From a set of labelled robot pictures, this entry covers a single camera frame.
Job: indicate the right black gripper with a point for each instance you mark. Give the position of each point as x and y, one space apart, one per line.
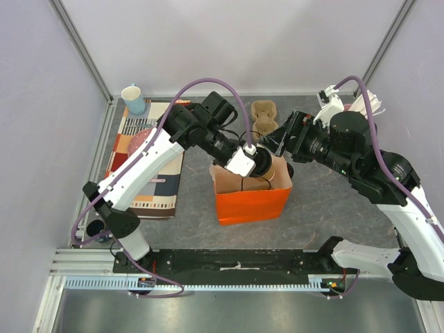
297 135

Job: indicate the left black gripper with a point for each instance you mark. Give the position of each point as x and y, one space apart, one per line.
237 143

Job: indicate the black coffee cup lid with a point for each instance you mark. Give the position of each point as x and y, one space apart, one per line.
262 162

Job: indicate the orange paper bag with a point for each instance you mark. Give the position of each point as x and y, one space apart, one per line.
244 200

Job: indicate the brown paper coffee cup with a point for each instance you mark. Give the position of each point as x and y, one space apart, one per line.
273 169

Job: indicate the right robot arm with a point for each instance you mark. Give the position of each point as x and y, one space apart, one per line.
346 148

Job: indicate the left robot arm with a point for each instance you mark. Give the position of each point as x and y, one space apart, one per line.
184 127

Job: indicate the lower brown cup carrier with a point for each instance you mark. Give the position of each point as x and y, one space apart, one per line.
263 113

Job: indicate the stack of black lids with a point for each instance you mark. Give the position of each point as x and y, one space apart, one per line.
290 170

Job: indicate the colourful patchwork placemat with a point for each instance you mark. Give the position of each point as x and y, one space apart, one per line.
155 200

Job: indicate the white paper straws bundle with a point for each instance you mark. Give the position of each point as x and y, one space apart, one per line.
375 104

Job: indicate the pink polka dot plate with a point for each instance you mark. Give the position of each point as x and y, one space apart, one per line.
137 140

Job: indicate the light blue mug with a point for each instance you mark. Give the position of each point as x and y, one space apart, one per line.
132 97

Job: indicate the dark blue mug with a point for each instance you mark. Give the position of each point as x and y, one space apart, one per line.
94 228

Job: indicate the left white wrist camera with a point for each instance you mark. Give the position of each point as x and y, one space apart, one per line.
242 161

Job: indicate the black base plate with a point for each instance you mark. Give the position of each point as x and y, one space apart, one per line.
238 267

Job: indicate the slotted cable duct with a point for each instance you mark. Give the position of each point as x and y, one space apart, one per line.
136 284

